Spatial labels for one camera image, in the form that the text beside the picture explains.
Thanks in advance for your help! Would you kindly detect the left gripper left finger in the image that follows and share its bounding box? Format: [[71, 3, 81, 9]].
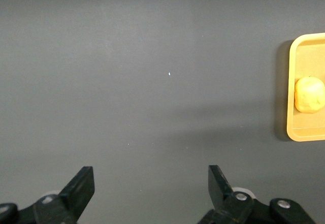
[[0, 166, 95, 224]]

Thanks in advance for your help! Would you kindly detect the orange plastic tray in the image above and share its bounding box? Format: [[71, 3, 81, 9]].
[[286, 32, 325, 142]]

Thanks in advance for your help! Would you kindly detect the yellow potato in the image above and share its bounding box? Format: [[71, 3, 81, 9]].
[[294, 76, 325, 114]]

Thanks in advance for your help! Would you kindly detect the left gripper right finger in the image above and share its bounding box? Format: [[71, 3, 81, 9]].
[[197, 165, 317, 224]]

